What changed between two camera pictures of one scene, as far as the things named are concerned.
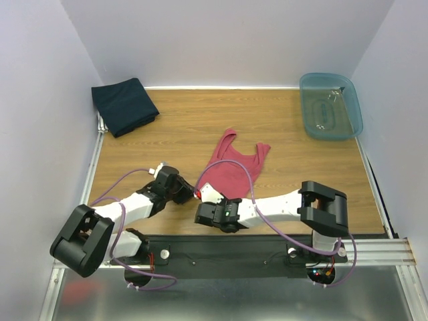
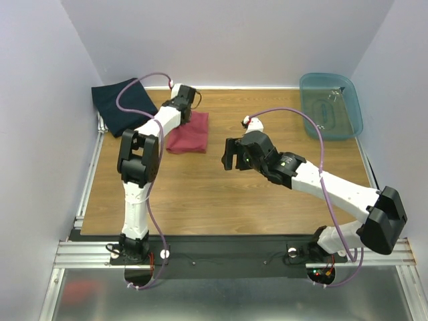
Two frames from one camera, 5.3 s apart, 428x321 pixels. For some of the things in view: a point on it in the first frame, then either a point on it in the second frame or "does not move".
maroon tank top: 229,178 → 190,138
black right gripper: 203,216 → 239,155
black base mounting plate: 233,257 does not move
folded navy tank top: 126,105 does not move
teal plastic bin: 330,107 does not move
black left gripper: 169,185 → 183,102
